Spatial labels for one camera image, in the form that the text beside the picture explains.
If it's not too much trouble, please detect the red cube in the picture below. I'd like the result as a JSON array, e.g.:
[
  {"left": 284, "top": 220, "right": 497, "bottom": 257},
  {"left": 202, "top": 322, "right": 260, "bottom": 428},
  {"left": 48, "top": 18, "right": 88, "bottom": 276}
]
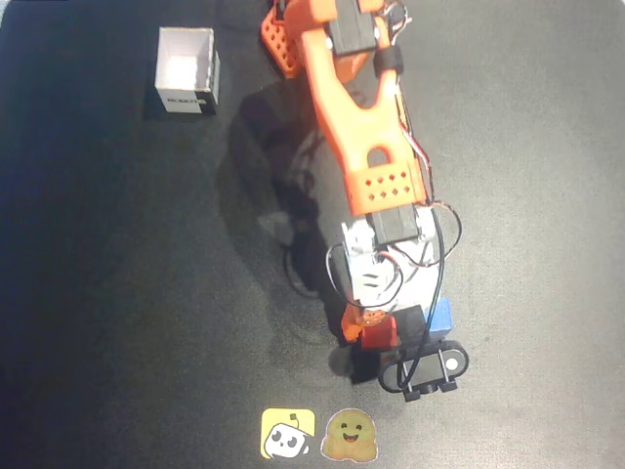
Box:
[{"left": 360, "top": 316, "right": 400, "bottom": 352}]

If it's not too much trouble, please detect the blue cube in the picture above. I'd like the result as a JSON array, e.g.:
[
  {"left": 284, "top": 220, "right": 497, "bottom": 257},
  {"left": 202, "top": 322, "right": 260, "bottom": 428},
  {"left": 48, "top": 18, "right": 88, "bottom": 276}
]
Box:
[{"left": 423, "top": 296, "right": 453, "bottom": 339}]

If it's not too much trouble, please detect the white cardboard box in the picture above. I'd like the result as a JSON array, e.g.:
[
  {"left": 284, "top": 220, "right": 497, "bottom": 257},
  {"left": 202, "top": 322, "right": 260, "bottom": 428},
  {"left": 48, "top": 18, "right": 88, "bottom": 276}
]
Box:
[{"left": 153, "top": 26, "right": 221, "bottom": 117}]

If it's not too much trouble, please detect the black webcam on gripper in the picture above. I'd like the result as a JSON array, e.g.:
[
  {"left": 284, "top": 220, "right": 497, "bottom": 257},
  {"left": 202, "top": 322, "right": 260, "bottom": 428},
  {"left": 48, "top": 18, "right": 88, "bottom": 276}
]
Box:
[{"left": 378, "top": 305, "right": 471, "bottom": 404}]

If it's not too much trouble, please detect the hugging face sticker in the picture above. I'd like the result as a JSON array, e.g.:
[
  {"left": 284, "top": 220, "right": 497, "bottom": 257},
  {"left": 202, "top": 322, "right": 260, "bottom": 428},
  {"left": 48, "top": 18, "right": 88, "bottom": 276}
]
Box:
[{"left": 319, "top": 407, "right": 380, "bottom": 463}]

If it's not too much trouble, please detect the yellow robot sticker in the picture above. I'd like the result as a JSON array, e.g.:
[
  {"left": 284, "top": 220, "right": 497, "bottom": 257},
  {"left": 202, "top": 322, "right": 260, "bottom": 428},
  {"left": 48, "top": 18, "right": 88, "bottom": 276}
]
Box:
[{"left": 260, "top": 407, "right": 317, "bottom": 460}]

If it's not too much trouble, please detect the black table mat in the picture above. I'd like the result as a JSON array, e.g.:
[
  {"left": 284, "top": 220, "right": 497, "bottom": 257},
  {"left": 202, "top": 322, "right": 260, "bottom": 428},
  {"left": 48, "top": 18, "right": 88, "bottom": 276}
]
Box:
[{"left": 0, "top": 0, "right": 625, "bottom": 469}]

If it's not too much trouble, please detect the white servo wire bundle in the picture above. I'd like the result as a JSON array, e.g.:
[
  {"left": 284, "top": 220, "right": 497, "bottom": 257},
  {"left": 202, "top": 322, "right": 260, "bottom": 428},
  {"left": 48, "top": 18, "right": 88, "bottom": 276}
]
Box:
[{"left": 325, "top": 0, "right": 463, "bottom": 312}]

